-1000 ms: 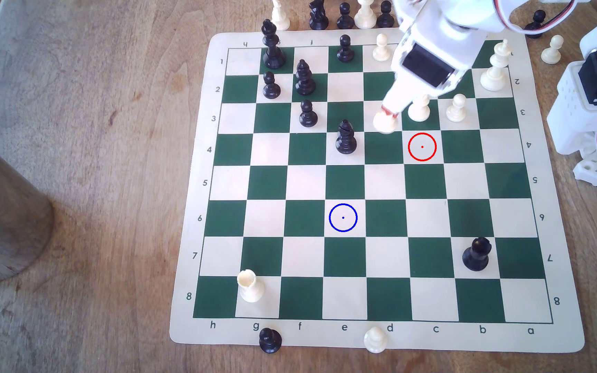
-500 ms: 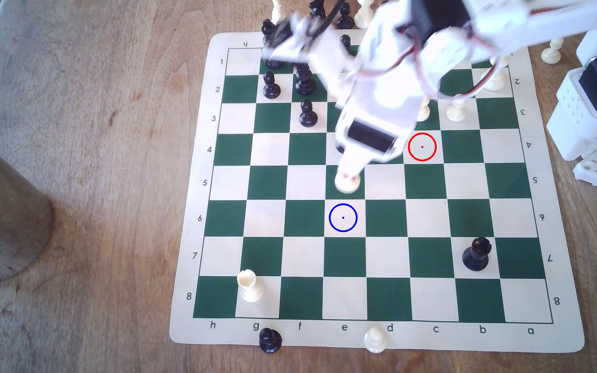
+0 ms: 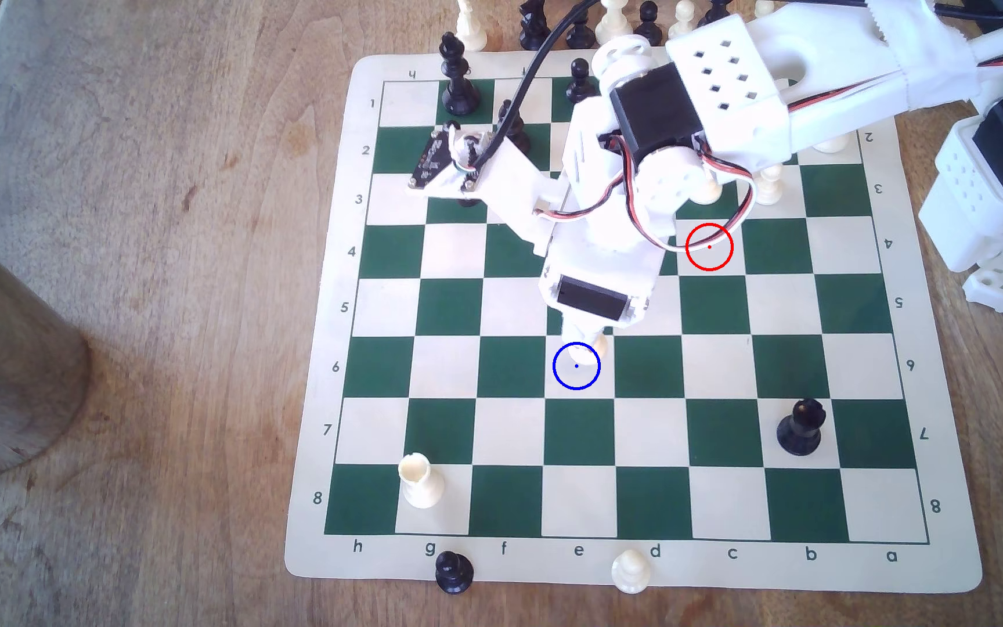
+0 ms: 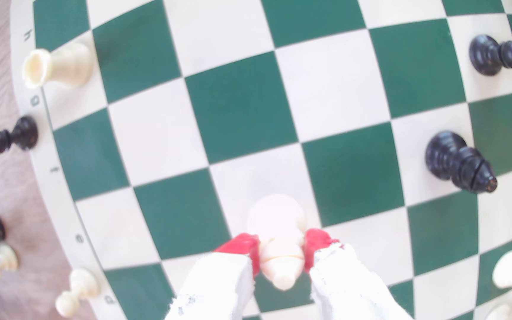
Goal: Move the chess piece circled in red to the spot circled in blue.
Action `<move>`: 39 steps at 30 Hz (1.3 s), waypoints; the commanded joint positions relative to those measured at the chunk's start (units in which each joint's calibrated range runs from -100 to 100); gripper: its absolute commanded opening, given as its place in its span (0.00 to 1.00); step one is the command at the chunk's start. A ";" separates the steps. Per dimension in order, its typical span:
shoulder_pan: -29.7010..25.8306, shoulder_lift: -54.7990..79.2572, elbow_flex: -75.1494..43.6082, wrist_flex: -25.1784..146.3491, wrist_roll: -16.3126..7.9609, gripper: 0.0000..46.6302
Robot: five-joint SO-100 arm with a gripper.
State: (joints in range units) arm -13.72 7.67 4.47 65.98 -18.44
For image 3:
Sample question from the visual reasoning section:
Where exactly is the white chess rook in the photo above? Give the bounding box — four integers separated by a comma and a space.
398, 453, 447, 510

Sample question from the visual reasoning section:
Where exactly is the green white chess board mat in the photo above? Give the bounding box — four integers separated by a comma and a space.
284, 39, 983, 596

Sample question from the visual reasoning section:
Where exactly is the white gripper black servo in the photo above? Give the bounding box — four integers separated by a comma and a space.
539, 209, 655, 356

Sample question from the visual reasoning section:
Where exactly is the white chess bishop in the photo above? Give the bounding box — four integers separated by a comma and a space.
455, 0, 489, 52
688, 170, 724, 207

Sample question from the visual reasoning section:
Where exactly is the white chess queen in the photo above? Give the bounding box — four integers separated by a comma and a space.
596, 0, 635, 45

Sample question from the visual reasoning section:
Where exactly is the black camera board white mount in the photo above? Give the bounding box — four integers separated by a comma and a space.
408, 122, 572, 258

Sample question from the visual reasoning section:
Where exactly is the black camera cable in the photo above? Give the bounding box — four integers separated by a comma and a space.
467, 0, 602, 175

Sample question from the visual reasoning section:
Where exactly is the black chess bishop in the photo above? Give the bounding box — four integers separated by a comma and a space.
497, 99, 531, 156

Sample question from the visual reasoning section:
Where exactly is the black chess king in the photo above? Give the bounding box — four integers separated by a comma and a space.
439, 32, 482, 117

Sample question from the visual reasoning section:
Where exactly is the black chess knight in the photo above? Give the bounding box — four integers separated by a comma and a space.
518, 0, 553, 52

